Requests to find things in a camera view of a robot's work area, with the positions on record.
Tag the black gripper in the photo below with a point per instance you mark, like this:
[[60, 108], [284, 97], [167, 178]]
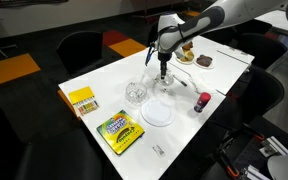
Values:
[[163, 58]]

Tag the cut glass container bowl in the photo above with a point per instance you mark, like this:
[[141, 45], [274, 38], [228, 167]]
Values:
[[136, 93]]

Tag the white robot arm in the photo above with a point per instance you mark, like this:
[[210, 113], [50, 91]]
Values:
[[173, 32]]

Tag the candy wrapper near table edge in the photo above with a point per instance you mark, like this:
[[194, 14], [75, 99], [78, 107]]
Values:
[[158, 150]]

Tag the black white marker pen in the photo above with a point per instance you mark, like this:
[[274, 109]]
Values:
[[179, 80]]

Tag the plate with flat bread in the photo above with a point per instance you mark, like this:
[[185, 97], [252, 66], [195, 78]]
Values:
[[185, 58]]

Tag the plate with golden bread rolls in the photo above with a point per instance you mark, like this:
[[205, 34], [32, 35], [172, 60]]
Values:
[[188, 46]]

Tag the black office chair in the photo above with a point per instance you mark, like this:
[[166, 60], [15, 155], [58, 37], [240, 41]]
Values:
[[152, 36], [222, 36], [81, 52]]

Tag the plate with chocolate bread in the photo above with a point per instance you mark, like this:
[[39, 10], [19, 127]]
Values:
[[204, 62]]

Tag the white paper napkin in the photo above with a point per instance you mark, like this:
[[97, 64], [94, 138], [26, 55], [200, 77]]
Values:
[[199, 85]]

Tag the white paper plate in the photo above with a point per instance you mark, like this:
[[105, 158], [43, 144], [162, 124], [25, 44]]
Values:
[[158, 113]]

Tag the red lidded small can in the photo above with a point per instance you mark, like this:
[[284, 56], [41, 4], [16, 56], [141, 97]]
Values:
[[202, 102]]

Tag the green yellow crayon box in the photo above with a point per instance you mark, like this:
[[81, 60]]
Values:
[[120, 131]]

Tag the yellow marker pack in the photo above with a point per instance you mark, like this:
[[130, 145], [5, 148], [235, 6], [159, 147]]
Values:
[[83, 101]]

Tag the black chair right side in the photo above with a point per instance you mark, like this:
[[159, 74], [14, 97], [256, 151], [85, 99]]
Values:
[[252, 95]]

